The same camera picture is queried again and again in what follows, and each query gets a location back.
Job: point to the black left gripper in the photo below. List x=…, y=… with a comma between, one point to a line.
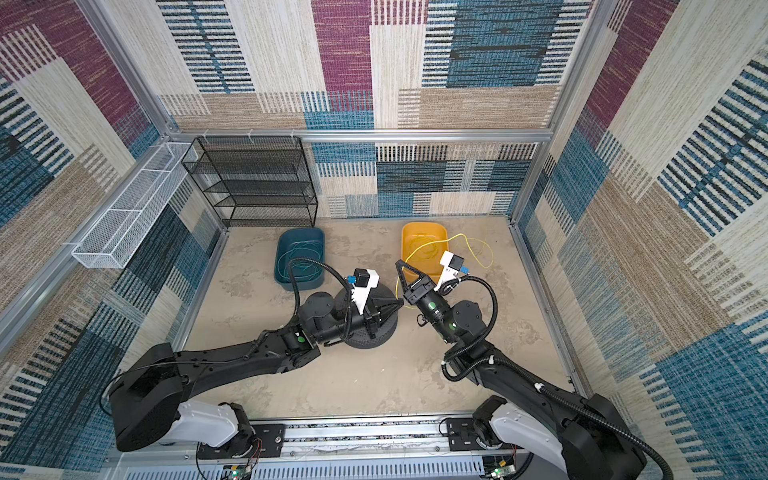
x=373, y=317

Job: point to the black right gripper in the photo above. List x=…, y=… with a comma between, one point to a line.
x=421, y=289

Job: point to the yellow plastic bin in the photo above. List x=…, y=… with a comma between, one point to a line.
x=422, y=246

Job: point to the grey perforated cable spool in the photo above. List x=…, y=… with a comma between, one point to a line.
x=370, y=342

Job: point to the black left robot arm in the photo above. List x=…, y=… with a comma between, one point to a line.
x=155, y=400

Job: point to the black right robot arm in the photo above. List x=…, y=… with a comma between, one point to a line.
x=586, y=438

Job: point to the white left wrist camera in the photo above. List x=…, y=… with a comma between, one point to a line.
x=362, y=282

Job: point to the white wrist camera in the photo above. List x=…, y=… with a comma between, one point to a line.
x=453, y=270
x=362, y=282

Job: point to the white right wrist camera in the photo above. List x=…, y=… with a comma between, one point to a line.
x=453, y=270

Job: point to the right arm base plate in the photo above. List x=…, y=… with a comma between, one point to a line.
x=469, y=434

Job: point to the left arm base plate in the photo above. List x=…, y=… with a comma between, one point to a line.
x=260, y=440

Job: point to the black wire mesh shelf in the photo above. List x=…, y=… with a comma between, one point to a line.
x=254, y=181

